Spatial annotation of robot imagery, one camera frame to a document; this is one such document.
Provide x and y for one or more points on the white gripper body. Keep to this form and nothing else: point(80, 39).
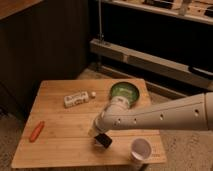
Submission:
point(93, 132)

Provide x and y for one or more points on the black eraser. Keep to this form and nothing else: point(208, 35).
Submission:
point(103, 139)

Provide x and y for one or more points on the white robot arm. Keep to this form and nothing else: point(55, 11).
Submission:
point(189, 113)

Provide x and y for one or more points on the white sponge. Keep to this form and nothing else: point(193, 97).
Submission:
point(99, 145)

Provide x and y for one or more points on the white bottle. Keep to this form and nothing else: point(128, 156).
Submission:
point(75, 99)

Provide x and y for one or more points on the white paper cup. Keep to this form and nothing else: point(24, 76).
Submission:
point(140, 150)

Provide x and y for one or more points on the green bowl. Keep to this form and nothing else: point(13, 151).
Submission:
point(127, 90)

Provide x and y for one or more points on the orange carrot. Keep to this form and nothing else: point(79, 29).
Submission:
point(36, 132)

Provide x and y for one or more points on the wooden cabinet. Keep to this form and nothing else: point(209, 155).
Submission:
point(48, 41)

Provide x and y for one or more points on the metal shelf rack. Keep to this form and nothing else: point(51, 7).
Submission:
point(172, 52)

